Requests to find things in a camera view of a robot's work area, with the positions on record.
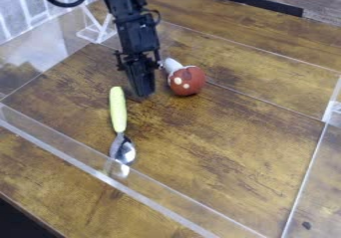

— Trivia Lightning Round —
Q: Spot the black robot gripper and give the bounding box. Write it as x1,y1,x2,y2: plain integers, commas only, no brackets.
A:
114,9,162,97

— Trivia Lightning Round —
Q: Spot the green handled metal spoon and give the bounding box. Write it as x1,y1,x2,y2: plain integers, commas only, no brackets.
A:
110,87,136,165

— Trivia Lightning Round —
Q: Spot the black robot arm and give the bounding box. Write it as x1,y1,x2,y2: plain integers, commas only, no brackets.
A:
104,0,162,98

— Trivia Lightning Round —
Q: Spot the red toy mushroom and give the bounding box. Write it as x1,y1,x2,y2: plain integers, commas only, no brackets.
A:
164,58,204,96

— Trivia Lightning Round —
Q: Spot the clear acrylic left barrier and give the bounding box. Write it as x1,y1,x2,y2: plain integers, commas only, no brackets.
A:
0,3,111,100

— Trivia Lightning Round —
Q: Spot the clear acrylic barrier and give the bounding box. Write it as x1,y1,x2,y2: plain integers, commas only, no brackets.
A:
281,77,341,238
0,104,266,238
0,3,111,100

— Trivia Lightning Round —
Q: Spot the clear acrylic front barrier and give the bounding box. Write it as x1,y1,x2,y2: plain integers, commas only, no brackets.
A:
0,104,266,238

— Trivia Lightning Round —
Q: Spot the clear acrylic right barrier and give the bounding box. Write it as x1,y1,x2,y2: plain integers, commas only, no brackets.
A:
281,77,341,238

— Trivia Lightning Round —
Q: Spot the black strip on wall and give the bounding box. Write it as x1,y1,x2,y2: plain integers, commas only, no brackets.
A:
227,0,303,17

